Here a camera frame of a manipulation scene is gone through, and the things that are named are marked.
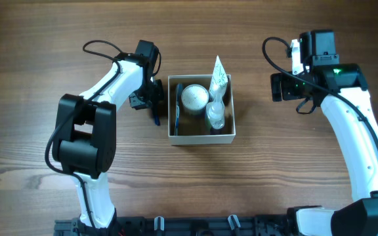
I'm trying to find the blue disposable razor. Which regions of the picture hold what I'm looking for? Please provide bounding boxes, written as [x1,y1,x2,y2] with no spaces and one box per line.
[152,104,161,126]

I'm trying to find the blue white toothbrush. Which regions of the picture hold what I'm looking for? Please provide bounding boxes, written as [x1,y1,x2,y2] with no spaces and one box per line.
[174,83,183,136]

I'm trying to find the cotton swab tub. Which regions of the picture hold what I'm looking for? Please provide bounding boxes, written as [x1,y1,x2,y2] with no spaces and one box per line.
[181,84,209,115]

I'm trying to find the white bamboo print tube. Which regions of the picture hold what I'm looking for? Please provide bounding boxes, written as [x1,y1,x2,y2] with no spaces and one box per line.
[209,56,228,100]

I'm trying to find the clear bottle with cap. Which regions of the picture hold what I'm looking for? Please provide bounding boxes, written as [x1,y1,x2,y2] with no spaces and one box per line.
[205,94,225,135]

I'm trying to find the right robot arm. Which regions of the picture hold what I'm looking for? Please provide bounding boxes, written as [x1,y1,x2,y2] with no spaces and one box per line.
[270,29,378,235]

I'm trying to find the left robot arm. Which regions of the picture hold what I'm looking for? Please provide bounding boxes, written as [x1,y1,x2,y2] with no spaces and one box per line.
[45,40,164,235]

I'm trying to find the white cardboard box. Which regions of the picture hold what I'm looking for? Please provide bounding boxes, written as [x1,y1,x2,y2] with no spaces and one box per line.
[167,75,236,146]

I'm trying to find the black right camera cable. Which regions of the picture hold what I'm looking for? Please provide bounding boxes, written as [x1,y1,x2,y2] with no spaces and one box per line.
[262,36,378,236]

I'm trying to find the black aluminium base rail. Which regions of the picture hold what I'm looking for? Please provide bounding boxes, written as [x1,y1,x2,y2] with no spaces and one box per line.
[53,214,291,236]

